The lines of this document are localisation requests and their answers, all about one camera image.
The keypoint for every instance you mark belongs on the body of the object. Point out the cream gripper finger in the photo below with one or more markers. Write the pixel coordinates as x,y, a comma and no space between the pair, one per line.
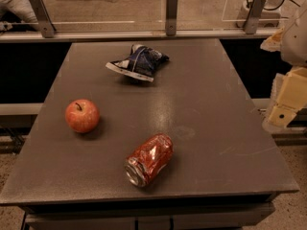
273,42
288,96

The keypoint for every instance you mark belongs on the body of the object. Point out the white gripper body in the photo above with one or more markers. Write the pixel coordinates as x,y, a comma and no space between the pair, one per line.
295,42

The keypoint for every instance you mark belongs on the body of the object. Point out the blue chip bag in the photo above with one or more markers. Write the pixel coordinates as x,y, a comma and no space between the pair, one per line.
141,64

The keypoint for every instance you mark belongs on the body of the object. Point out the red apple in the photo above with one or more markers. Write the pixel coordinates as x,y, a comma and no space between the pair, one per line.
82,115

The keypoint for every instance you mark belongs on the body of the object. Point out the crushed red soda can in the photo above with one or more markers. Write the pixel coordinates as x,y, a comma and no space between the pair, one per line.
145,163

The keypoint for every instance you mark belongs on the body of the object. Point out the grey table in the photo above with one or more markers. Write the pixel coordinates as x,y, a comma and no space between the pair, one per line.
226,170

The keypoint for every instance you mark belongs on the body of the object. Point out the person in grey clothes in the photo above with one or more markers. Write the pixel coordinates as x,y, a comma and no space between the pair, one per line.
22,9

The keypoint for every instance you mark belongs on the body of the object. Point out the white device with cable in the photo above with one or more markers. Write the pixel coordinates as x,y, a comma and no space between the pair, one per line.
270,17

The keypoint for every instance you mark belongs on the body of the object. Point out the right metal rail bracket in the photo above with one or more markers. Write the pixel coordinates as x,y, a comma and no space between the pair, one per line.
254,14

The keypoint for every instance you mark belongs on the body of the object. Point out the metal rail bracket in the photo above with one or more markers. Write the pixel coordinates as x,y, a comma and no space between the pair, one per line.
171,17
44,22
254,14

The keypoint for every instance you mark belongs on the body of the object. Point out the middle metal rail bracket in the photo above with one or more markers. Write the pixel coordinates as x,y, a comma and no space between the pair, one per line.
171,17

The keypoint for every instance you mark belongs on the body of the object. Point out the left metal rail bracket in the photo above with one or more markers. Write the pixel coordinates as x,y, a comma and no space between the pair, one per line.
44,22

